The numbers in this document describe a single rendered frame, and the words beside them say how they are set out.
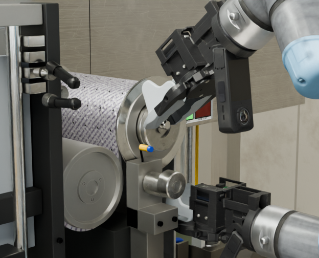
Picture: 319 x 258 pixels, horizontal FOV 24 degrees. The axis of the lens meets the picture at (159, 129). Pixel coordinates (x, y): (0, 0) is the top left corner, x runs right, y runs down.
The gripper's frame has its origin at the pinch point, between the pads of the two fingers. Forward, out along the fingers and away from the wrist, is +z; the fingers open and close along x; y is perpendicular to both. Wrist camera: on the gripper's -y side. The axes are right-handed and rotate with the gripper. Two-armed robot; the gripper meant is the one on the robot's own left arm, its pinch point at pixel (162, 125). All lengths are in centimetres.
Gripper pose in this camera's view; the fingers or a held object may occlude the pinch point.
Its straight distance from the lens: 108.6
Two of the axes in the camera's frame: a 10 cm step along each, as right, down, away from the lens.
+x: -7.1, 1.4, -6.9
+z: -5.4, 5.3, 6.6
